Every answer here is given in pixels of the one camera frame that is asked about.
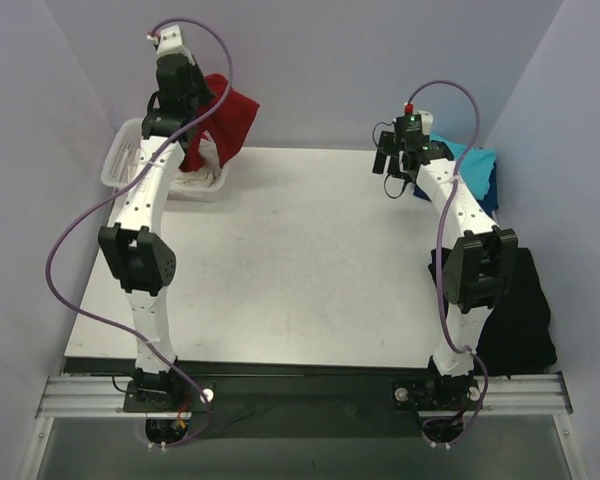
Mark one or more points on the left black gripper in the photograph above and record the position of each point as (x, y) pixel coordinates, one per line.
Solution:
(200, 89)

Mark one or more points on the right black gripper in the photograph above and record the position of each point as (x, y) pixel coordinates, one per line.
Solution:
(385, 151)

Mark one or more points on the dark red t-shirt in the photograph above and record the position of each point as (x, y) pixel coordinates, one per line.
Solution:
(228, 128)

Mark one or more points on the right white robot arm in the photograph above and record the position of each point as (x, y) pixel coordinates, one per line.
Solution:
(473, 257)

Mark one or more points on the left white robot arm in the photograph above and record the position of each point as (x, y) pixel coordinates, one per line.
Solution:
(136, 254)

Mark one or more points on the cream white t-shirt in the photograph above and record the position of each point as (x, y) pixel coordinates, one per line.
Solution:
(184, 184)

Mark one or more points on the turquoise folded t-shirt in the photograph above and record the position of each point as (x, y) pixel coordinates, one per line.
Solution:
(476, 169)

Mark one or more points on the dark blue folded t-shirt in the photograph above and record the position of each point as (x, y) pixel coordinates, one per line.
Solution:
(489, 203)

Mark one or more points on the black t-shirt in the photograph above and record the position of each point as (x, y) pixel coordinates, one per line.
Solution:
(515, 338)

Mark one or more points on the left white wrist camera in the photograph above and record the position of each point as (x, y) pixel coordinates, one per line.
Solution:
(169, 41)

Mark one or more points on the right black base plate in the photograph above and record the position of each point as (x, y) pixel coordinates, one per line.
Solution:
(434, 394)

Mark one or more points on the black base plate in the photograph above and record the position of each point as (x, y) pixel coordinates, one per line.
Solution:
(434, 394)
(177, 397)

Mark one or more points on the aluminium rail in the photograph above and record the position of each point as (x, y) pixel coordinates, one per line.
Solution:
(104, 396)

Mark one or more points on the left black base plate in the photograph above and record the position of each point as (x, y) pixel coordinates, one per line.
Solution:
(177, 397)

